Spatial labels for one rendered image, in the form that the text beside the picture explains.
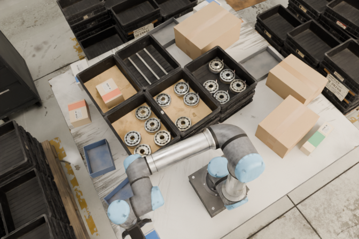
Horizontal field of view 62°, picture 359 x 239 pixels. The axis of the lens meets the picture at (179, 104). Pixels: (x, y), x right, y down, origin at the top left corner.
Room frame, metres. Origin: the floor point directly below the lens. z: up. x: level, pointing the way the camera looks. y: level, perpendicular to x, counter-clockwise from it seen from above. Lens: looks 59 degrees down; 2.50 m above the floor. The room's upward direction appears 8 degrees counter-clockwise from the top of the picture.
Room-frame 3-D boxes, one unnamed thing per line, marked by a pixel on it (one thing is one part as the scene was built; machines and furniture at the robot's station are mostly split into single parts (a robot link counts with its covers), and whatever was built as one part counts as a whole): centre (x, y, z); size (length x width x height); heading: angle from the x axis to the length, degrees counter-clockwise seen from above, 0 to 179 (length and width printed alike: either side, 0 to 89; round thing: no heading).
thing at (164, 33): (1.74, 0.01, 0.73); 0.27 x 0.20 x 0.05; 120
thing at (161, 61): (1.33, 0.17, 0.87); 0.40 x 0.30 x 0.11; 29
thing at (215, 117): (0.98, -0.02, 0.87); 0.40 x 0.30 x 0.11; 29
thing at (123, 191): (0.49, 0.39, 0.74); 0.20 x 0.15 x 0.07; 126
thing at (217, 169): (0.49, -0.16, 0.97); 0.13 x 0.12 x 0.14; 16
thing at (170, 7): (2.42, -0.09, 0.31); 0.40 x 0.30 x 0.34; 113
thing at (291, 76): (1.07, -0.79, 0.78); 0.30 x 0.22 x 0.16; 32
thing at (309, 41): (1.66, -1.24, 0.31); 0.40 x 0.30 x 0.34; 23
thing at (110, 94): (1.14, 0.44, 0.87); 0.16 x 0.12 x 0.07; 25
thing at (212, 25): (1.61, -0.29, 0.80); 0.40 x 0.30 x 0.20; 123
